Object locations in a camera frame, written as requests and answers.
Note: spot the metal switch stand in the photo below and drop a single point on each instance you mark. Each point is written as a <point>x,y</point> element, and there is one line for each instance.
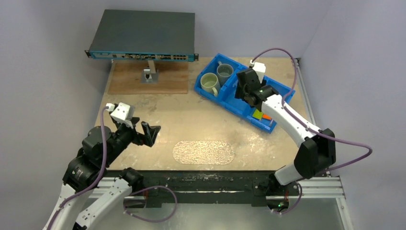
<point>150,73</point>

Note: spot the grey mug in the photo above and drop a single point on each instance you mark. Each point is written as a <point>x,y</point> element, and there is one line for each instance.
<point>223,72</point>

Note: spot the light green mug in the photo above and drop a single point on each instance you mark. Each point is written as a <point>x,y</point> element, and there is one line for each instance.
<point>210,83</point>

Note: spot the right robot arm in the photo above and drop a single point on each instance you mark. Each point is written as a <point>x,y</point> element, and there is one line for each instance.
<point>316,148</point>

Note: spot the black aluminium base frame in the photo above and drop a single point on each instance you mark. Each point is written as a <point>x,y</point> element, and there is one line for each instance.
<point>228,187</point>

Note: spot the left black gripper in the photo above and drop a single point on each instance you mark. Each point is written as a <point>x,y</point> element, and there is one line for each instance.
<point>150,132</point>

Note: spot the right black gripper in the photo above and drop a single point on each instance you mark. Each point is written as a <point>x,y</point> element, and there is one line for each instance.
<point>244,84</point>

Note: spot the clear textured oval tray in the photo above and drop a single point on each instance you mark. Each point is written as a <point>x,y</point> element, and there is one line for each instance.
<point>203,152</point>

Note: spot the wooden base board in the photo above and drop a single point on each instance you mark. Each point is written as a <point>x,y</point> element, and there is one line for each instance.
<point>126,78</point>

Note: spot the blue plastic divided bin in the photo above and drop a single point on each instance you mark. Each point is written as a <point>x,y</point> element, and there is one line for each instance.
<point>226,98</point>

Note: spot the grey network switch box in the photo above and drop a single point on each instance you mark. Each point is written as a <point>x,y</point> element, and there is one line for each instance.
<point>144,35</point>

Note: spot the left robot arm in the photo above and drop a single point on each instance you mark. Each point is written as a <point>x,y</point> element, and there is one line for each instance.
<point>99,149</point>

